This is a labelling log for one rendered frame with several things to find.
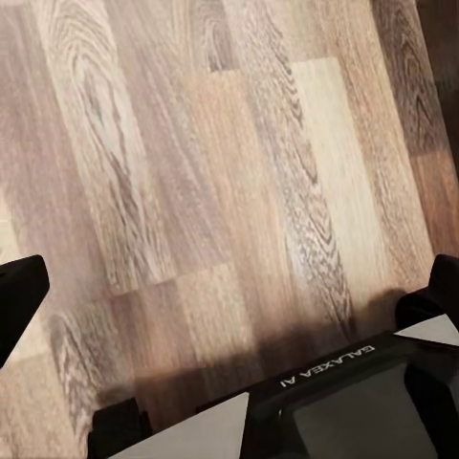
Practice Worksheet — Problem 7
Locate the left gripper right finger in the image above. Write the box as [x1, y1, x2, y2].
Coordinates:
[428, 254, 459, 331]

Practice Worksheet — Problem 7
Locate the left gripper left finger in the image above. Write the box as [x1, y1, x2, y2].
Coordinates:
[0, 254, 50, 369]

